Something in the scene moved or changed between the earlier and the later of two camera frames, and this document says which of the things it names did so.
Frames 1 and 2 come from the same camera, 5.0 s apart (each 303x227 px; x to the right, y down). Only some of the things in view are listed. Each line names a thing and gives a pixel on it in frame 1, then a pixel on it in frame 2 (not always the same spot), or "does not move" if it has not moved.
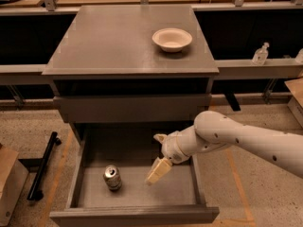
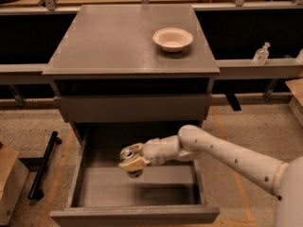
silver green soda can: (113, 179) -> (128, 154)
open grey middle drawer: (110, 188) does not move
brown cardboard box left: (13, 175) does not move
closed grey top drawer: (175, 108) does not move
